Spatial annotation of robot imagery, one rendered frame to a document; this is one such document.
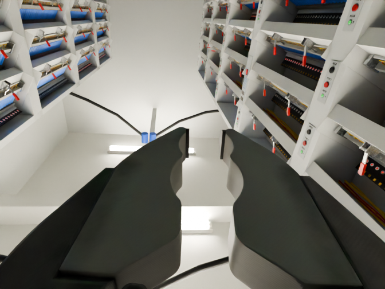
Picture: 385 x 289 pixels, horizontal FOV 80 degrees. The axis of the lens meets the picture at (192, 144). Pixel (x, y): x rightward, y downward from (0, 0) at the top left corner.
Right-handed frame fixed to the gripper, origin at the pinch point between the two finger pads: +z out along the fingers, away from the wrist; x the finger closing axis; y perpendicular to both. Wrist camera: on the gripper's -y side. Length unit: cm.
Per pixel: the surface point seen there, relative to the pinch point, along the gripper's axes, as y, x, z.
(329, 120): 23, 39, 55
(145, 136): 97, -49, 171
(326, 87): 15, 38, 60
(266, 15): -2, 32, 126
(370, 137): 21, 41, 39
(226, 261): 75, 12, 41
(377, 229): 38, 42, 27
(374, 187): 44, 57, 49
